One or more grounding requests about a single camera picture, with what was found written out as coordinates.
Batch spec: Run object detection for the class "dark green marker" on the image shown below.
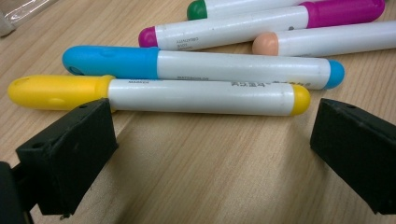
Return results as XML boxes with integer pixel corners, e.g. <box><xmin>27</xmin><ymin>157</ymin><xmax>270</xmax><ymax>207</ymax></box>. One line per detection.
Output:
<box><xmin>186</xmin><ymin>0</ymin><xmax>312</xmax><ymax>21</ymax></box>

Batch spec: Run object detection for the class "clear plastic pouch white trim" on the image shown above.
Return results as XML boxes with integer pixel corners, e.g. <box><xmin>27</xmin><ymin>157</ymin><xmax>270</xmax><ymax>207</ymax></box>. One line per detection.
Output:
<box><xmin>0</xmin><ymin>0</ymin><xmax>60</xmax><ymax>38</ymax></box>

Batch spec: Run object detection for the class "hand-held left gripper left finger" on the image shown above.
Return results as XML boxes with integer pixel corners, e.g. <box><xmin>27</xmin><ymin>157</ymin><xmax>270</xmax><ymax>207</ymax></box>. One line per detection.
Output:
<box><xmin>15</xmin><ymin>97</ymin><xmax>120</xmax><ymax>217</ymax></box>

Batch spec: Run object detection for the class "magenta marker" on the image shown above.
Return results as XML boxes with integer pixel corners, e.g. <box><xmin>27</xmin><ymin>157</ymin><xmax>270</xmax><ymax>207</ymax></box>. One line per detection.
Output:
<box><xmin>137</xmin><ymin>0</ymin><xmax>387</xmax><ymax>52</ymax></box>

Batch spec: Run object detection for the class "light blue marker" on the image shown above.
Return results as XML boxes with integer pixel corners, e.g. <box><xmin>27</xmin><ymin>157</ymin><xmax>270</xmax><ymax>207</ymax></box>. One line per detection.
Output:
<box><xmin>61</xmin><ymin>45</ymin><xmax>346</xmax><ymax>91</ymax></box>

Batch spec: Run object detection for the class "peach marker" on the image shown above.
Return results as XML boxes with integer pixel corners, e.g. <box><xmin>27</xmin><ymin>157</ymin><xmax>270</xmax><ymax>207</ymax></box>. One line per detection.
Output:
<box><xmin>251</xmin><ymin>20</ymin><xmax>396</xmax><ymax>59</ymax></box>

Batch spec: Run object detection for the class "yellow marker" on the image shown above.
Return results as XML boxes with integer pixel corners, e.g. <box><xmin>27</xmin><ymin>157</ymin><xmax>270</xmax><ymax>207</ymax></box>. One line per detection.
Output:
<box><xmin>7</xmin><ymin>74</ymin><xmax>312</xmax><ymax>118</ymax></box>

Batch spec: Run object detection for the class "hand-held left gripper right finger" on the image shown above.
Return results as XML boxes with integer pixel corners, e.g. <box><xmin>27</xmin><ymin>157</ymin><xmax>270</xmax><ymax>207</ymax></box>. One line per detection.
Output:
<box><xmin>309</xmin><ymin>97</ymin><xmax>396</xmax><ymax>216</ymax></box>

